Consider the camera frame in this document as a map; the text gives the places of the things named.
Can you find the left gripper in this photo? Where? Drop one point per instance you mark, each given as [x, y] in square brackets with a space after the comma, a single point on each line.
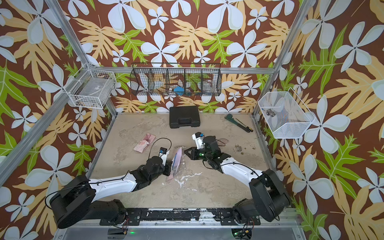
[168, 167]

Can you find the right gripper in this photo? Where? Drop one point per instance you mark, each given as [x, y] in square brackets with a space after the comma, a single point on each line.
[194, 155]

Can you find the pink ruler set pouch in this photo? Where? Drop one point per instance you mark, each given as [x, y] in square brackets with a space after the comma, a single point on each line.
[176, 163]

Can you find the pink protractor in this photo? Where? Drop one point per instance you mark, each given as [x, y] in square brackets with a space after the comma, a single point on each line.
[222, 142]

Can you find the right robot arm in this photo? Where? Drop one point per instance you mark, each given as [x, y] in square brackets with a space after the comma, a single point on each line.
[269, 196]

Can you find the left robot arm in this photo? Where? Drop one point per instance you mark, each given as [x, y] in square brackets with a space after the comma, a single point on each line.
[82, 198]

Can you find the black plastic tool case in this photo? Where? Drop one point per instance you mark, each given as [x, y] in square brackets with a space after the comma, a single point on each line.
[187, 116]

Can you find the green pipe wrench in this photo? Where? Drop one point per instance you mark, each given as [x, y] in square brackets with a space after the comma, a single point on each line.
[238, 123]

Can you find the blue object in basket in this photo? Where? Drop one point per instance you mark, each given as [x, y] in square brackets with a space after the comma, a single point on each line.
[179, 91]

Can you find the dark object in mesh basket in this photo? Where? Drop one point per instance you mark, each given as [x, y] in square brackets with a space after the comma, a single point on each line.
[270, 113]

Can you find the white mesh basket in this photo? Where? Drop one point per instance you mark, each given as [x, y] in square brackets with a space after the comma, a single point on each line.
[293, 117]

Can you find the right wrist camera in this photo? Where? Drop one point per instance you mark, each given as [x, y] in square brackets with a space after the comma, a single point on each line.
[198, 138]

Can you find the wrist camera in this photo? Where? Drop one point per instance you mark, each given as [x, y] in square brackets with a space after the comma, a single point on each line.
[163, 154]
[198, 138]

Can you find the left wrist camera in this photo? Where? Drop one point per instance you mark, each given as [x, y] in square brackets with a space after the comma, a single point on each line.
[163, 154]

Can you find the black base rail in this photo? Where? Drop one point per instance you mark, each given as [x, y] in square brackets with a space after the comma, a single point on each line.
[221, 216]

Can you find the black wire basket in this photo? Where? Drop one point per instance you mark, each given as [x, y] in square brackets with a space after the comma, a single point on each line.
[197, 79]

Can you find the white wire basket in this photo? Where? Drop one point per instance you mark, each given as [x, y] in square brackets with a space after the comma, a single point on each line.
[91, 87]

